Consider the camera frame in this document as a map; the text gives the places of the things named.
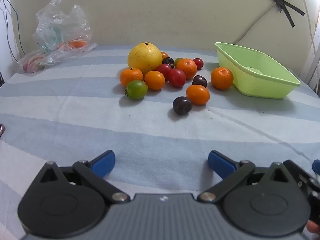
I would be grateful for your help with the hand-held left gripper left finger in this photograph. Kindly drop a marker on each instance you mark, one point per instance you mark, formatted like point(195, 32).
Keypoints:
point(103, 163)

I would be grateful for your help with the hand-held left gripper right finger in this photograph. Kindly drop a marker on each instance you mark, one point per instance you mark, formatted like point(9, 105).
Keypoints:
point(220, 163)

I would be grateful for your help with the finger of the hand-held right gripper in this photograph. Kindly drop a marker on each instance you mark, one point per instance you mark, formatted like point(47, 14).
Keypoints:
point(316, 166)
point(297, 171)

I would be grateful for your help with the green plastic basket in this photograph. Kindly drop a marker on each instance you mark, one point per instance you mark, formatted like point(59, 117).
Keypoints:
point(260, 80)

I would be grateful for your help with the small red cherry tomato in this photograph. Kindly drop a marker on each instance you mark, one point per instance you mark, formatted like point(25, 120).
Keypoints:
point(198, 63)

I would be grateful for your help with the small green tomato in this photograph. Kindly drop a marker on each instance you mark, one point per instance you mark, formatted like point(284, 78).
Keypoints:
point(178, 60)

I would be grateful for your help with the large yellow grapefruit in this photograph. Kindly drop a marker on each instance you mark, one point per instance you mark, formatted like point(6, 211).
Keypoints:
point(145, 58)

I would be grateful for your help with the small orange cherry tomato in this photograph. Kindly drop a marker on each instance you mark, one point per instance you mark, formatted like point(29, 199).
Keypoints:
point(165, 54)

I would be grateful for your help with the person's right hand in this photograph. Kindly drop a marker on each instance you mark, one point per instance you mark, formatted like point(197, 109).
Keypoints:
point(313, 228)

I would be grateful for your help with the rose gold smartphone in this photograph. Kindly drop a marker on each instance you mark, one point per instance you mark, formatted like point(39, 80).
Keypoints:
point(1, 130)

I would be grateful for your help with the orange fruit in bag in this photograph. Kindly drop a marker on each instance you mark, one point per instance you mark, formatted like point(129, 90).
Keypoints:
point(77, 44)

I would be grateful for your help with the clear plastic bag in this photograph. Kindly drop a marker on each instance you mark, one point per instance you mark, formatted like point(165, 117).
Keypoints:
point(55, 30)

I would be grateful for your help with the black tape cross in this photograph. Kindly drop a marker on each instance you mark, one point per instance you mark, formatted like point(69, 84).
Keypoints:
point(282, 2)

